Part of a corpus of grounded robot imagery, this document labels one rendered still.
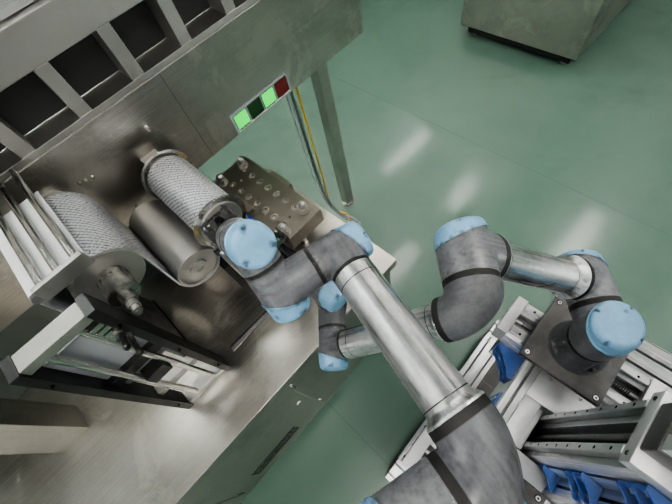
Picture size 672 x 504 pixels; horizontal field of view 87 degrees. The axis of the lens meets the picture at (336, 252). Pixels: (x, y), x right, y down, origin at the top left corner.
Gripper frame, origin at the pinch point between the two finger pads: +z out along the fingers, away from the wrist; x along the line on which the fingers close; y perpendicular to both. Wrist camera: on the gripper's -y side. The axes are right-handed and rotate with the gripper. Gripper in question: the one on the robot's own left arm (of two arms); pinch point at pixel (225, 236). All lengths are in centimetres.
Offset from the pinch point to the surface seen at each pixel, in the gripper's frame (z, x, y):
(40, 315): 38, 51, 12
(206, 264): 8.0, 8.1, -3.4
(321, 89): 62, -79, 9
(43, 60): 7, 1, 50
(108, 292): -8.3, 24.3, 8.7
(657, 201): 12, -190, -153
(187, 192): 5.0, -1.1, 13.1
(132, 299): -9.9, 22.2, 4.8
